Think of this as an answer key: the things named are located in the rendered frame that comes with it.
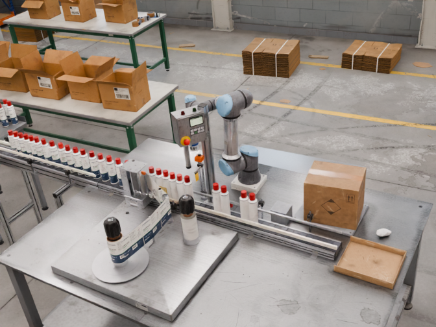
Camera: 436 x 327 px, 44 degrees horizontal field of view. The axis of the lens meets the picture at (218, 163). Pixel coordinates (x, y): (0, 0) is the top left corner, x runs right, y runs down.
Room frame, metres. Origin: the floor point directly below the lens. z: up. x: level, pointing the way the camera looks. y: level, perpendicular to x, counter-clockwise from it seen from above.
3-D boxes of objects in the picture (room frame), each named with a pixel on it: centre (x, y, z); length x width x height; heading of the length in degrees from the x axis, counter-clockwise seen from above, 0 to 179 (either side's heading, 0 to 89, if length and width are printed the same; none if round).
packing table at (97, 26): (7.27, 1.62, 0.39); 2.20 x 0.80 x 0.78; 59
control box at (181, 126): (2.72, 0.14, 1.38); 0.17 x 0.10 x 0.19; 112
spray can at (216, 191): (2.54, 0.02, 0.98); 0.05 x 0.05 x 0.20
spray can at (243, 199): (2.44, -0.13, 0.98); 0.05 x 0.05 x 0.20
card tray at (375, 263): (2.04, -0.73, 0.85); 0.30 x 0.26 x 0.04; 57
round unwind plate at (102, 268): (2.18, 0.57, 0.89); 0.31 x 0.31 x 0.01
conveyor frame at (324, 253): (2.59, 0.10, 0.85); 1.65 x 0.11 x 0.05; 57
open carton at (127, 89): (4.41, 0.75, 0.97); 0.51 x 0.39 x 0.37; 155
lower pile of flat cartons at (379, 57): (6.55, -2.13, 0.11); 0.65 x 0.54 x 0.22; 57
